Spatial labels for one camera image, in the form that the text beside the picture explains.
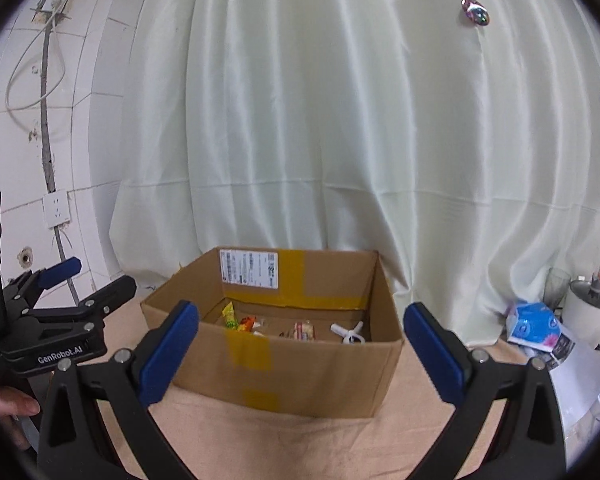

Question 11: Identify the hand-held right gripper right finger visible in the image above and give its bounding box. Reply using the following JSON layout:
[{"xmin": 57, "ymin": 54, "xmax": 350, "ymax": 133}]
[{"xmin": 402, "ymin": 301, "xmax": 566, "ymax": 480}]

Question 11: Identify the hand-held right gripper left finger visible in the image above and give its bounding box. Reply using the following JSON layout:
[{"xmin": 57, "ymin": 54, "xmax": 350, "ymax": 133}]
[{"xmin": 36, "ymin": 300, "xmax": 201, "ymax": 480}]

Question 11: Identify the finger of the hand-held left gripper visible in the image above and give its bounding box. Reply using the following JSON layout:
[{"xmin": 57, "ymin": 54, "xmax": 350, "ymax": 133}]
[
  {"xmin": 2, "ymin": 256, "xmax": 82, "ymax": 311},
  {"xmin": 27, "ymin": 275, "xmax": 137, "ymax": 330}
]

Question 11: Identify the green yellow snack packet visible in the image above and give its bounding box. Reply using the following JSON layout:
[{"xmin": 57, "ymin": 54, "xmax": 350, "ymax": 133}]
[{"xmin": 221, "ymin": 301, "xmax": 240, "ymax": 332}]

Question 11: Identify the white plastic clamp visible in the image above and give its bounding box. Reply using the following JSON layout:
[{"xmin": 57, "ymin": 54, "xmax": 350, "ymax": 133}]
[{"xmin": 329, "ymin": 321, "xmax": 366, "ymax": 347}]

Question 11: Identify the brown cardboard box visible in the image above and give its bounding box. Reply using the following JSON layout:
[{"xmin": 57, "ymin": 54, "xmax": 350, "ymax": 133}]
[{"xmin": 140, "ymin": 246, "xmax": 406, "ymax": 418}]

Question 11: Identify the person's left hand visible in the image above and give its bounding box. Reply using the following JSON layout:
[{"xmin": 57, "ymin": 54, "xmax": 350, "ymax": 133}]
[{"xmin": 0, "ymin": 386, "xmax": 42, "ymax": 418}]

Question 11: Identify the blue tissue package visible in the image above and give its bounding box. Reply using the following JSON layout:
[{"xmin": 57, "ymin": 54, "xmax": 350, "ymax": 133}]
[{"xmin": 505, "ymin": 300, "xmax": 576, "ymax": 361}]

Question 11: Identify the clear glass cup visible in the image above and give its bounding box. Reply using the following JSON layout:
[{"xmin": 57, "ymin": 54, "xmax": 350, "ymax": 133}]
[{"xmin": 545, "ymin": 267, "xmax": 572, "ymax": 308}]

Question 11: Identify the white sheet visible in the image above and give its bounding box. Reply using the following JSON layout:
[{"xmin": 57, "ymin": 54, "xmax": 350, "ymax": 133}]
[{"xmin": 545, "ymin": 345, "xmax": 600, "ymax": 421}]

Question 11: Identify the white jug appliance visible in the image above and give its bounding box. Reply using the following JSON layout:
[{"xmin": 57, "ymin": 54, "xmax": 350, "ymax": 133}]
[{"xmin": 562, "ymin": 277, "xmax": 600, "ymax": 348}]

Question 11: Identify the pale green curtain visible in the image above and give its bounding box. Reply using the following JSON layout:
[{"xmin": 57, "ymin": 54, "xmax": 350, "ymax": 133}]
[{"xmin": 109, "ymin": 0, "xmax": 600, "ymax": 356}]

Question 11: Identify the iridescent curtain ornament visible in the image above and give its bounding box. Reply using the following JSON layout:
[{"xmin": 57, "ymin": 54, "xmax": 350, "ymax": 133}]
[{"xmin": 461, "ymin": 0, "xmax": 491, "ymax": 26}]

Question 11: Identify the white wall socket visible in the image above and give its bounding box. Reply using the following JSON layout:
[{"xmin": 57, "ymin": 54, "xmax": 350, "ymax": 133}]
[{"xmin": 41, "ymin": 189, "xmax": 72, "ymax": 229}]

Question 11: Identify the white wall cable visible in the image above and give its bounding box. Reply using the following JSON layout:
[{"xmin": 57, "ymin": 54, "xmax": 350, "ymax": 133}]
[{"xmin": 5, "ymin": 7, "xmax": 73, "ymax": 111}]

